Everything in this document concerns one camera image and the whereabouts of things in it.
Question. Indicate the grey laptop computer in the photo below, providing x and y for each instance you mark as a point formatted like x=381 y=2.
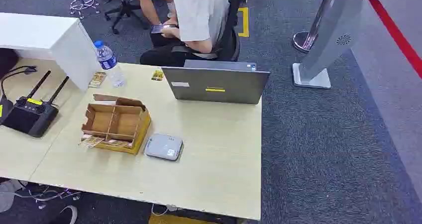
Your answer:
x=216 y=85

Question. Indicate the printed card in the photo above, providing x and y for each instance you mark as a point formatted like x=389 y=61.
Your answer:
x=91 y=141
x=97 y=79
x=158 y=75

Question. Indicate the small grey card reader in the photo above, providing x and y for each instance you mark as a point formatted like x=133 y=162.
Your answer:
x=164 y=147

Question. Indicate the black office chair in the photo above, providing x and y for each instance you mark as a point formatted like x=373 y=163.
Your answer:
x=230 y=37

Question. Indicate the person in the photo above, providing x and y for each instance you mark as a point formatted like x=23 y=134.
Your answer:
x=197 y=18

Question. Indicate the dark smartphone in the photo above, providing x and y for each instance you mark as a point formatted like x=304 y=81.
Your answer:
x=160 y=28

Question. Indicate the wooden compartment card box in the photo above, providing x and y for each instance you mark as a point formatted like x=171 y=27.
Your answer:
x=116 y=123

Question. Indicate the clear plastic water bottle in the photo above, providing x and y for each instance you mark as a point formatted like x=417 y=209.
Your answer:
x=109 y=65

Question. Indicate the black swivel chair base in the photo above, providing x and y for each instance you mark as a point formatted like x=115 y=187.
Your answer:
x=125 y=9

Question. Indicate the grey kiosk stand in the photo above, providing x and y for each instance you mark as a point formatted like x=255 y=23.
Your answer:
x=329 y=34

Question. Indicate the white cabinet box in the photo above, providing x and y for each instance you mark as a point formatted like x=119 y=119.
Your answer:
x=49 y=37

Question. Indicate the black remote controller with antennas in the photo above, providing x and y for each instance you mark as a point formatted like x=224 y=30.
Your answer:
x=30 y=114

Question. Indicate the chrome stanchion post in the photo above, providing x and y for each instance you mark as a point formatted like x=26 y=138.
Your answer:
x=311 y=28

